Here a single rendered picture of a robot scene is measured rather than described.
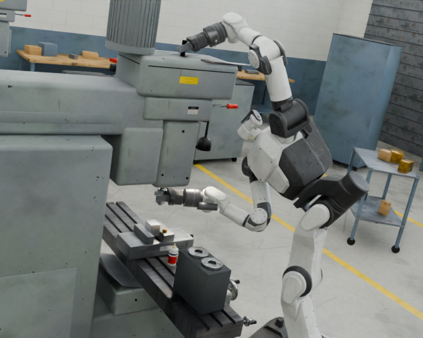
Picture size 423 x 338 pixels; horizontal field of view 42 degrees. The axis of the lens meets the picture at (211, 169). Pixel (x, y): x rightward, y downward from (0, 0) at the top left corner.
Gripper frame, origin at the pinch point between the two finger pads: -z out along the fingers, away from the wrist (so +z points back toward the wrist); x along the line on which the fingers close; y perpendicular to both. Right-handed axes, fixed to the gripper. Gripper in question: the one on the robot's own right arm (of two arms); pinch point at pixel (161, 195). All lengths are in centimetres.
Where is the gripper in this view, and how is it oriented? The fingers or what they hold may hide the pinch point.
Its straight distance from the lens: 256.4
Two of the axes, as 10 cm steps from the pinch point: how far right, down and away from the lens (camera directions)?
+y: -1.6, 9.4, 3.1
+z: 9.7, 0.8, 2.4
